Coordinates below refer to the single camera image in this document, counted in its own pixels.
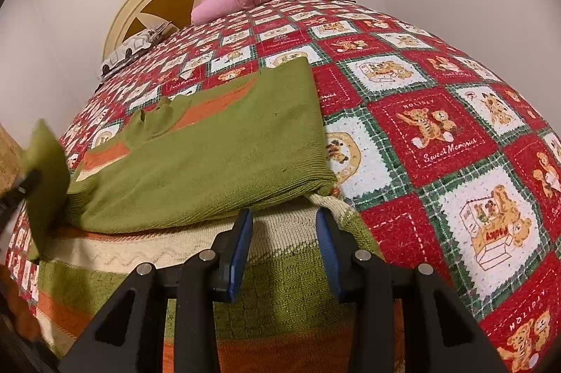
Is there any red patchwork bear bedspread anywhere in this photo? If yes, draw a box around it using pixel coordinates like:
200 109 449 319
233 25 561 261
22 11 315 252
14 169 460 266
6 0 560 372

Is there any beige side curtain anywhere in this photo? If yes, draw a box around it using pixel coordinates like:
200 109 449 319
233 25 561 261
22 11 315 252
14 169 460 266
0 125 22 192

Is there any green orange striped sweater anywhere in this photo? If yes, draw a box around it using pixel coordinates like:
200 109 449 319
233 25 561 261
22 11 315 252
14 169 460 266
19 57 407 373

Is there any white car print pillow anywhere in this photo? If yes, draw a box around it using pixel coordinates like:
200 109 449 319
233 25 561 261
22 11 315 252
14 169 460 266
99 20 178 82

